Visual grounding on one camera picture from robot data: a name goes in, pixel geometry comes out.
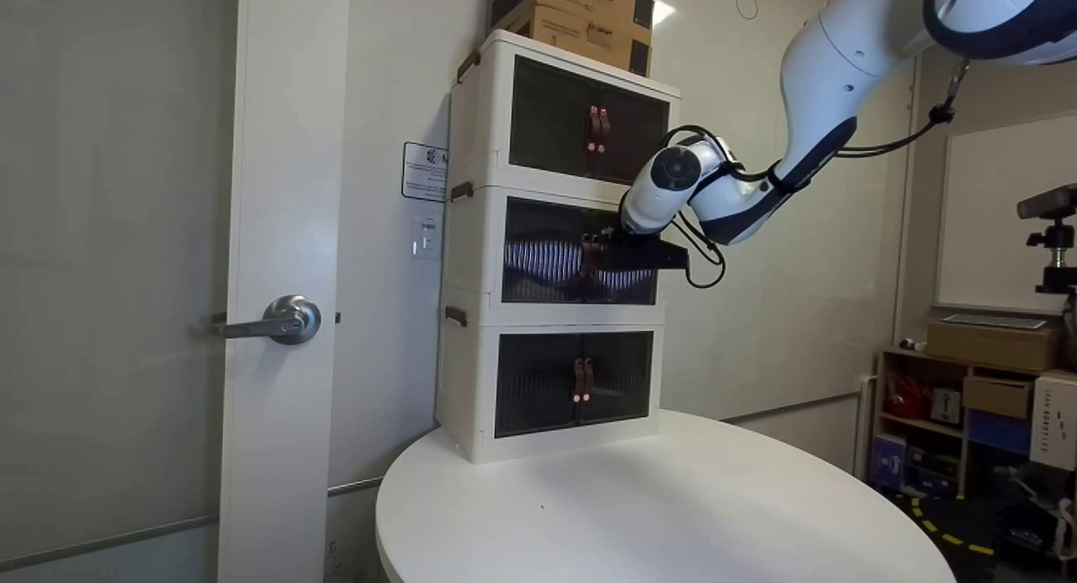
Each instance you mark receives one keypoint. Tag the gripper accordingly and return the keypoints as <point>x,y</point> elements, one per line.
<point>617,248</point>

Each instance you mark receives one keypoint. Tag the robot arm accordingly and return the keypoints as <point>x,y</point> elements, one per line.
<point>829,70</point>

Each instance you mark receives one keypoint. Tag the dark ribbed cabinet door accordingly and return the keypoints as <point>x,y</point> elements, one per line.
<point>543,251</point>
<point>621,377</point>
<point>547,112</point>
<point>534,385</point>
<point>635,137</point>
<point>635,284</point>

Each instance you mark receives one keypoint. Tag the white three-compartment cabinet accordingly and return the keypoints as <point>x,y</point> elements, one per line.
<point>475,255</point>

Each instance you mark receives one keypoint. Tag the large cardboard box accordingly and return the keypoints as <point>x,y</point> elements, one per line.
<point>572,28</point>

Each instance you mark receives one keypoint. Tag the red bag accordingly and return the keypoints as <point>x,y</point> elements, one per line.
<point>907,398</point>

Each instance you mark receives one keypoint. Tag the white room door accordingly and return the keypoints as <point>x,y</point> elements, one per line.
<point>282,188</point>

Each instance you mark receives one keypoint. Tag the blue box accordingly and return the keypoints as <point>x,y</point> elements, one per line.
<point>888,463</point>

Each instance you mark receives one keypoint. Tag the wooden shelf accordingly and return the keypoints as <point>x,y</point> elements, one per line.
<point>925,426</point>

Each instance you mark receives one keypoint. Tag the whiteboard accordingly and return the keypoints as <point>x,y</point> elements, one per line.
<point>993,221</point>

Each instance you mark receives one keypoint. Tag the long cardboard box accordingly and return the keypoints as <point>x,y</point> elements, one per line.
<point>989,346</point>

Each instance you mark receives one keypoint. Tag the grey keyboard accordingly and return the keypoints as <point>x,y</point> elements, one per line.
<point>994,320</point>

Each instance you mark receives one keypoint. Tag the brown cardboard box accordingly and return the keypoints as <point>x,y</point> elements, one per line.
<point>997,396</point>

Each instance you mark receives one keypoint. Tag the blue storage bin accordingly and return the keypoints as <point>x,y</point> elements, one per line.
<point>999,431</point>

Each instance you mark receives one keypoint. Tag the white cardboard box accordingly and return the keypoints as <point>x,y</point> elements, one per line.
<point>1053,423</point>

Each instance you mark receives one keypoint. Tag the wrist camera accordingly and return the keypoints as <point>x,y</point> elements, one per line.
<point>665,256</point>

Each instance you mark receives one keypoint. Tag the wall switch plate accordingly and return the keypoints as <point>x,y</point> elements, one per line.
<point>428,236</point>

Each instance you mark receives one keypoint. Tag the white wall sign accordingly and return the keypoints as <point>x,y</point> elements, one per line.
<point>423,172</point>

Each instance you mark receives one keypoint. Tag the camera on mount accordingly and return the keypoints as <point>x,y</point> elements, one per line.
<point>1056,230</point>

